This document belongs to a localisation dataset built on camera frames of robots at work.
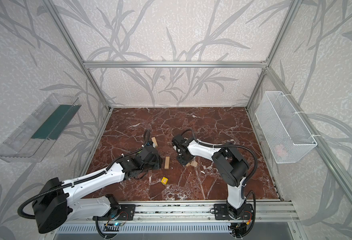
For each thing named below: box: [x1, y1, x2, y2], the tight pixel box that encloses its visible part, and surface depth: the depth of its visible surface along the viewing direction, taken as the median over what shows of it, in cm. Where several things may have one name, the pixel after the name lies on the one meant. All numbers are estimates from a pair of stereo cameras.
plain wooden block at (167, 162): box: [164, 156, 170, 169], surface depth 92 cm
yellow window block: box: [161, 176, 169, 185], surface depth 84 cm
